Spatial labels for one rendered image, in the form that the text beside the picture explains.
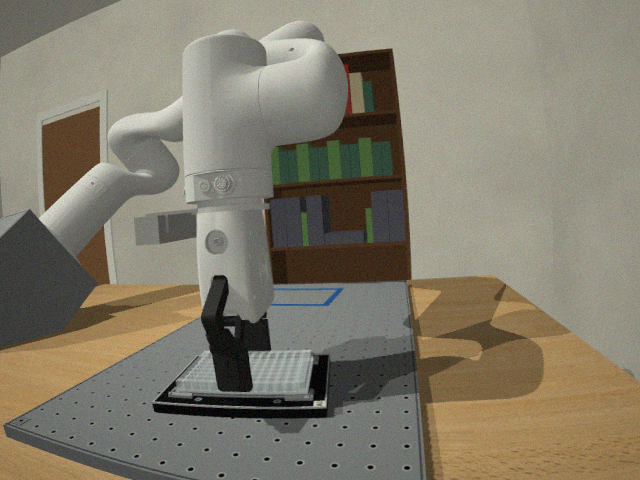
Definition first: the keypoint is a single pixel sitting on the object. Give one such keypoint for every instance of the blue tape outline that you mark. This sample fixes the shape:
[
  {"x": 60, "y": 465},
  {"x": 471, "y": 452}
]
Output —
[{"x": 325, "y": 304}]

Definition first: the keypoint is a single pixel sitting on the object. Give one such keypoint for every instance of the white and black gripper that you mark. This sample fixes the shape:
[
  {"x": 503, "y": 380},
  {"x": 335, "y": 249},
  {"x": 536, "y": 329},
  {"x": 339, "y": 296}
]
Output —
[{"x": 243, "y": 270}]

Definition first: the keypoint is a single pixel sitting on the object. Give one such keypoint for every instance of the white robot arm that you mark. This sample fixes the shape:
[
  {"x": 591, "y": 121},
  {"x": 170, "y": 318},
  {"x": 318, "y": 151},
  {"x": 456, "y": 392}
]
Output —
[{"x": 236, "y": 110}]

